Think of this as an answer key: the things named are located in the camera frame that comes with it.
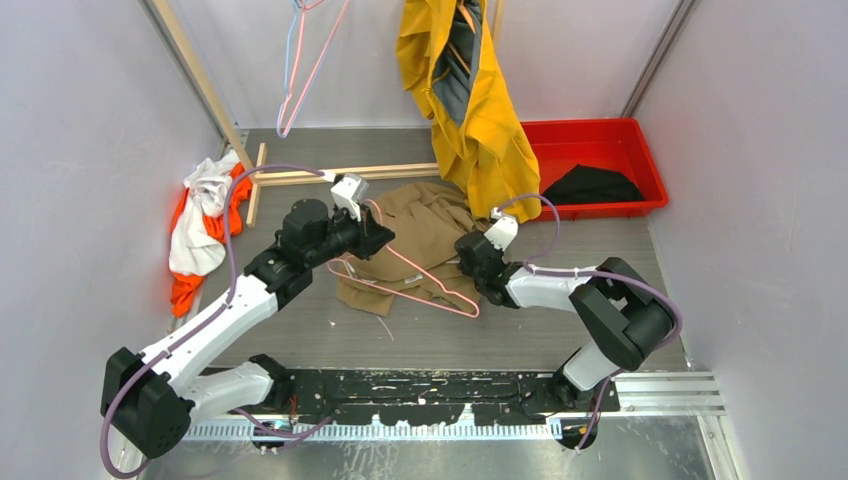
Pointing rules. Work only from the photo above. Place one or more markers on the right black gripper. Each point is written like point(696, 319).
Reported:
point(465, 269)

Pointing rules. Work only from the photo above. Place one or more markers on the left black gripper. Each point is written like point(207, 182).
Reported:
point(370, 235)

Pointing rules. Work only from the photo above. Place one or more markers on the tan brown garment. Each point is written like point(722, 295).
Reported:
point(417, 232)

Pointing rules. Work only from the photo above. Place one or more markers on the yellow pleated skirt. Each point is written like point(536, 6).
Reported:
point(478, 141)

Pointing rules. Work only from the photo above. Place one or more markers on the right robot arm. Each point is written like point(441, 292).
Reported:
point(626, 318)

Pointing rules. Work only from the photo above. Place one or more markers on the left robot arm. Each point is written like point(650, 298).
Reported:
point(155, 396)

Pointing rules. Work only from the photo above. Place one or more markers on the wooden clothes rack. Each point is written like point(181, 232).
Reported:
point(274, 173)

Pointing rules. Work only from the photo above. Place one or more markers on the black garment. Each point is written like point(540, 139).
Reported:
point(591, 185)

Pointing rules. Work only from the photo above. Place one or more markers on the white cloth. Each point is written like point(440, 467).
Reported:
point(194, 251)

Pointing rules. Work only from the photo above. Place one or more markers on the orange cloth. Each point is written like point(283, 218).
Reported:
point(185, 287)

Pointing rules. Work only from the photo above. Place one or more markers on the red plastic bin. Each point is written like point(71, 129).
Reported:
point(614, 144)

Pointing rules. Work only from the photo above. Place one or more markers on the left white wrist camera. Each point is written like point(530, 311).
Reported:
point(347, 191)

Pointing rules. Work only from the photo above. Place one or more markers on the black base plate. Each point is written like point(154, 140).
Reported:
point(425, 398)

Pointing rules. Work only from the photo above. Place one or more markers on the blue wire hanger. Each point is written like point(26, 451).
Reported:
point(288, 108)

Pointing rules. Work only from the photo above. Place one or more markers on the aluminium rail frame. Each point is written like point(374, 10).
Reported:
point(670, 425)

